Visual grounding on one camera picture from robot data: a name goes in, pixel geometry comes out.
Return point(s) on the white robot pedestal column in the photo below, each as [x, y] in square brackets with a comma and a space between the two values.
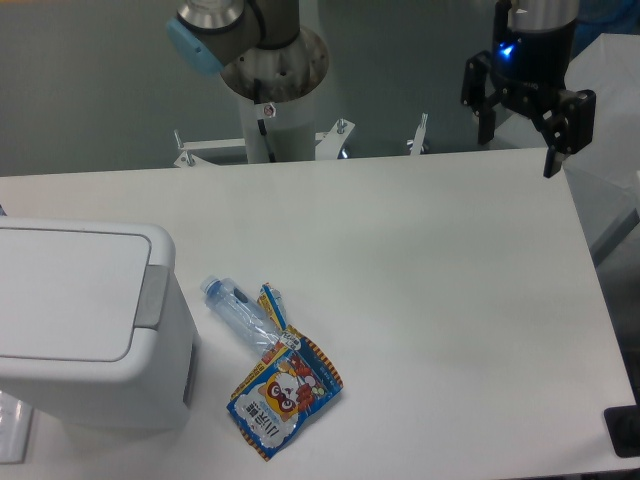
[276, 132]

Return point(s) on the black clamp at table edge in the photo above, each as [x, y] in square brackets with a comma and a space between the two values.
[623, 427]

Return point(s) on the clear crushed plastic bottle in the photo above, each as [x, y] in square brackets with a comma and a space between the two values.
[243, 315]

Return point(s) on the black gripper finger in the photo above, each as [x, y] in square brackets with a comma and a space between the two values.
[473, 95]
[566, 123]

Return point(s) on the white plastic trash can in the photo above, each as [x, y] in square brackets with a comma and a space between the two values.
[95, 329]

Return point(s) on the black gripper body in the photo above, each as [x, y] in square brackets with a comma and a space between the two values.
[531, 48]

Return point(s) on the blue cartoon snack bag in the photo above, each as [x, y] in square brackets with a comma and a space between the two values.
[292, 381]

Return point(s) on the white pedestal base bracket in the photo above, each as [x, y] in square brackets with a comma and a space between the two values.
[329, 145]

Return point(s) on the grey robot arm with blue cap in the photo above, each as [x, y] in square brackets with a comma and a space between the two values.
[273, 64]

